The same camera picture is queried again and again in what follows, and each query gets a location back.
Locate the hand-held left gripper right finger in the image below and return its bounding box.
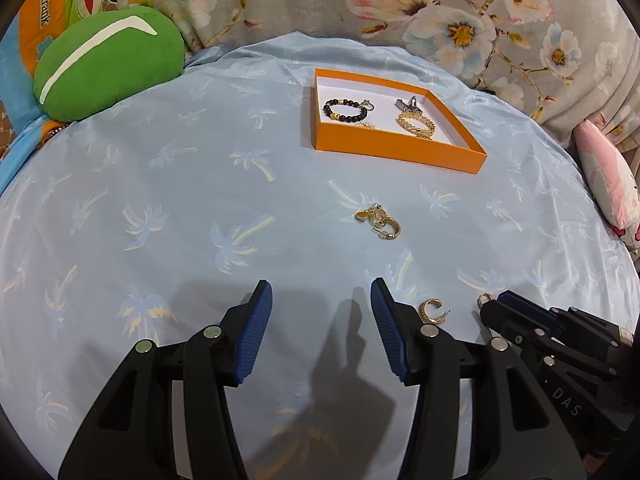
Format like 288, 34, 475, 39
369, 276, 587, 480

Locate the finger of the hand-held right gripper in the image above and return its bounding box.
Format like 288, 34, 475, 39
479, 302, 617, 379
496, 289, 609, 342

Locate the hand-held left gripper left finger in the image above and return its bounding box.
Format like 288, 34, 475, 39
57, 279, 274, 480

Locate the gold charm earring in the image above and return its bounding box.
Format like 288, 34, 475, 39
355, 203, 385, 226

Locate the orange shallow box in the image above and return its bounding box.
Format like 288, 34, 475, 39
313, 68, 488, 174

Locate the gold chain bracelet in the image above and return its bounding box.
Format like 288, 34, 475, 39
396, 111, 437, 141

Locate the black bead bracelet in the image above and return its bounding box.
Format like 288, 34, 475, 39
323, 99, 367, 125

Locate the light blue palm-print sheet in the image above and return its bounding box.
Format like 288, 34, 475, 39
0, 31, 640, 480

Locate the pink printed pillow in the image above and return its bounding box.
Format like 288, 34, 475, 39
572, 119, 640, 253

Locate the green plush pillow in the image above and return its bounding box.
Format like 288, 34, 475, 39
33, 8, 183, 122

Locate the grey floral blanket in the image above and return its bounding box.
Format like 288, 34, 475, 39
127, 0, 640, 148

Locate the brown patterned cloth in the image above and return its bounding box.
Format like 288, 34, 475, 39
0, 100, 16, 161

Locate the cartoon printed pillow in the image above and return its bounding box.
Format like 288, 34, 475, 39
0, 0, 132, 126

